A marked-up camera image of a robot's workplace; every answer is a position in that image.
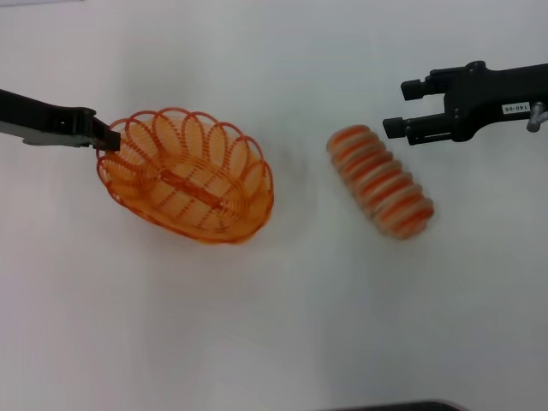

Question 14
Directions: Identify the orange cream striped bread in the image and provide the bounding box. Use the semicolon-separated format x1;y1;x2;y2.
325;123;435;242

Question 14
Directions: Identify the orange wire basket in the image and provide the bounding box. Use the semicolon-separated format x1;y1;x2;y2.
96;107;275;247

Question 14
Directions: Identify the small silver plug connector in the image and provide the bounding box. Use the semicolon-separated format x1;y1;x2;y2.
527;101;548;133

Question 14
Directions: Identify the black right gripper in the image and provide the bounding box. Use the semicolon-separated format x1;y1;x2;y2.
382;61;548;146

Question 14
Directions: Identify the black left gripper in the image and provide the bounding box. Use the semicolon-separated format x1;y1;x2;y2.
0;88;121;152

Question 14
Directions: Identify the dark curved edge object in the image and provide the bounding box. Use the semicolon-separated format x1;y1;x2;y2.
329;399;463;411

